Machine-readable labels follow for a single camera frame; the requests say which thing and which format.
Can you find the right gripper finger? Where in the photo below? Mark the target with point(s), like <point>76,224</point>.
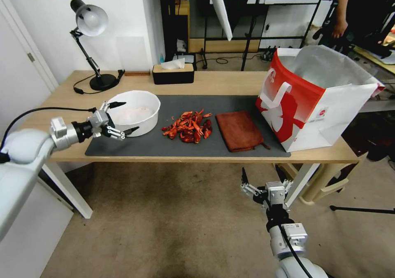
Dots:
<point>282,176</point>
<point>251,191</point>

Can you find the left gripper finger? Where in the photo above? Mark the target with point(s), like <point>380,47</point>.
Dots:
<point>117,103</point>
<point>118,134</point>

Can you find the person's forearm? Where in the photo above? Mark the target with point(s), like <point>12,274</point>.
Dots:
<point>342,6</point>

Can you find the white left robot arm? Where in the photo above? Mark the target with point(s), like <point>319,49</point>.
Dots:
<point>21,148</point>

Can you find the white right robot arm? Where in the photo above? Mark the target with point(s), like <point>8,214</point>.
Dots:
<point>290,259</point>

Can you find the white round container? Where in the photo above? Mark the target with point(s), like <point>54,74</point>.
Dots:
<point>145,126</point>

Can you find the brown folded towel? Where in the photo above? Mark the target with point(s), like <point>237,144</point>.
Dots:
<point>239,129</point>

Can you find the red shrimp pile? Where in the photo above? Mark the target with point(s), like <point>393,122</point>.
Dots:
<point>188,126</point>

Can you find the red white takeout bag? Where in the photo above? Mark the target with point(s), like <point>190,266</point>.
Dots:
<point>308,105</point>

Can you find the white table leg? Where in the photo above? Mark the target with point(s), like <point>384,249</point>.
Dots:
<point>301,185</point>
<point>71,191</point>

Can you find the black desk lamp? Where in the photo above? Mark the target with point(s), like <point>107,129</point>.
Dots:
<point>102,81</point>

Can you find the beige plastic stool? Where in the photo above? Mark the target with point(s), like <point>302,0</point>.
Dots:
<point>324,182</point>

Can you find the black tissue box wooden lid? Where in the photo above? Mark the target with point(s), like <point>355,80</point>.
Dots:
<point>172,76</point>

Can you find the dark grey table mat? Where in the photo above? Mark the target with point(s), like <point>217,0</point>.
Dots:
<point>185,148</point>

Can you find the white tissue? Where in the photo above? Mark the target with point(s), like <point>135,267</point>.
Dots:
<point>172,63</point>

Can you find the black tripod leg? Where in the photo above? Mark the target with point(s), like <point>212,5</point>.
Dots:
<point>361,210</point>

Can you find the white door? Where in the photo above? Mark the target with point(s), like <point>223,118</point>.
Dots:
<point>15,74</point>

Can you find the metal door hinge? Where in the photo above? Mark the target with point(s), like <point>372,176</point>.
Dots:
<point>30,57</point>

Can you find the black metal rack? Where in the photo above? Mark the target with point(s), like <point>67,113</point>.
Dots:
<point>169,18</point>

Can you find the black power strip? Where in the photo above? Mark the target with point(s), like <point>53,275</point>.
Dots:
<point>268,56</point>

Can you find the white leaning board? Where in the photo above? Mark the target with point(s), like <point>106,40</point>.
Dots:
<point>220,9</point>

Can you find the person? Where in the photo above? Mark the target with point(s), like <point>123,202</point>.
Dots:
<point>370,6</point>

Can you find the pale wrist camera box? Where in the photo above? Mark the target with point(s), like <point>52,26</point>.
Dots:
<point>98,119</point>
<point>275,193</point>

